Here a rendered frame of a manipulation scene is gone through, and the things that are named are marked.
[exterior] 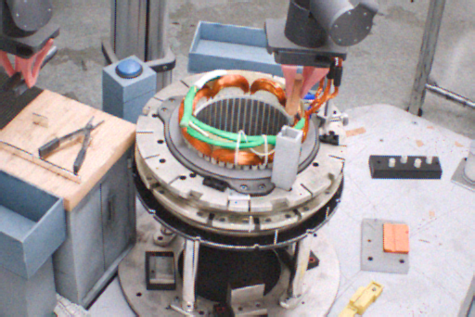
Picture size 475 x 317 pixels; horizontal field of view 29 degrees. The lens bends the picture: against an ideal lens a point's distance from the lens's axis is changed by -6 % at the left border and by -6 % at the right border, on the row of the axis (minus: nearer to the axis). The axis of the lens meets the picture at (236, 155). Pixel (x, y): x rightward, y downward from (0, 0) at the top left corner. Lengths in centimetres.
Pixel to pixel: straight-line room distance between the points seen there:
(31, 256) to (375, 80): 233
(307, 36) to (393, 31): 264
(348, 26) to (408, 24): 279
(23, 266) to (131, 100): 44
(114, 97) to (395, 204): 58
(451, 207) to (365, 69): 174
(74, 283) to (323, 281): 43
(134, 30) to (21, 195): 52
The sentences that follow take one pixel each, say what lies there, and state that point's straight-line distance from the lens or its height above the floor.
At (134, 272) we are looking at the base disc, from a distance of 164.
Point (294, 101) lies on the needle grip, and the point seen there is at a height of 125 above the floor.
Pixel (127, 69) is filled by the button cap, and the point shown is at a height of 104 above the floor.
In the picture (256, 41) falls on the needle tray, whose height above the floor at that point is 104.
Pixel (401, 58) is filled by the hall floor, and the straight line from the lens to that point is 367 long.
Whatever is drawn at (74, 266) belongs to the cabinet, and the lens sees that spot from 149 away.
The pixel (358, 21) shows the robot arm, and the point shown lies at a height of 144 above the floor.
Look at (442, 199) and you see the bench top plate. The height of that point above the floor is 78.
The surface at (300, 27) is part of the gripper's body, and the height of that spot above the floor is 138.
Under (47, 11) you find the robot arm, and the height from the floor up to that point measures 136.
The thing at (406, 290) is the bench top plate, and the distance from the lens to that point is 170.
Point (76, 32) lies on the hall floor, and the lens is 365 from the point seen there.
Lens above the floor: 202
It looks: 41 degrees down
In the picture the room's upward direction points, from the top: 5 degrees clockwise
